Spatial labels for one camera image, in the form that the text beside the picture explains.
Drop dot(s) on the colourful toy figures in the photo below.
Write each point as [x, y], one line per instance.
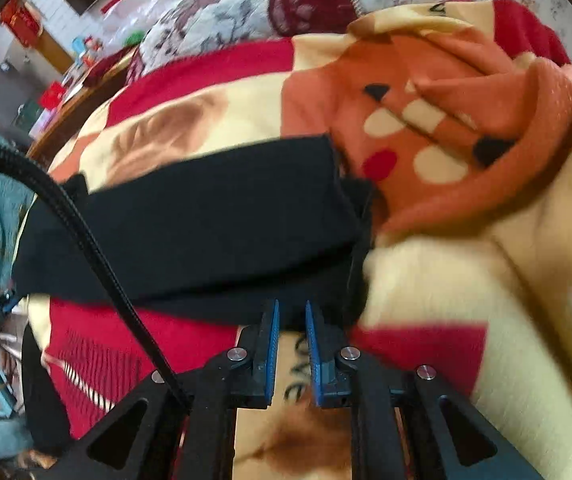
[87, 52]

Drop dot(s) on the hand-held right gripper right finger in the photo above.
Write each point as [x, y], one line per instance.
[314, 360]

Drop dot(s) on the red gift box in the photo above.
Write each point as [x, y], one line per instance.
[52, 95]

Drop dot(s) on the red yellow orange printed blanket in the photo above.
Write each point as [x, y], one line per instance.
[465, 285]

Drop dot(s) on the floral white maroon pillow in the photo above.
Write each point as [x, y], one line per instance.
[226, 5]

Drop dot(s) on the red hanging wall decoration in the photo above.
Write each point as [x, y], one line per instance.
[21, 22]

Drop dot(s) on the black pants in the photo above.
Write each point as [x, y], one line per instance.
[216, 220]

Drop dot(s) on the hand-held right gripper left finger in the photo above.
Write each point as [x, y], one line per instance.
[273, 360]

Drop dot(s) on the wooden bed footboard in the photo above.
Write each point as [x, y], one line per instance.
[71, 115]

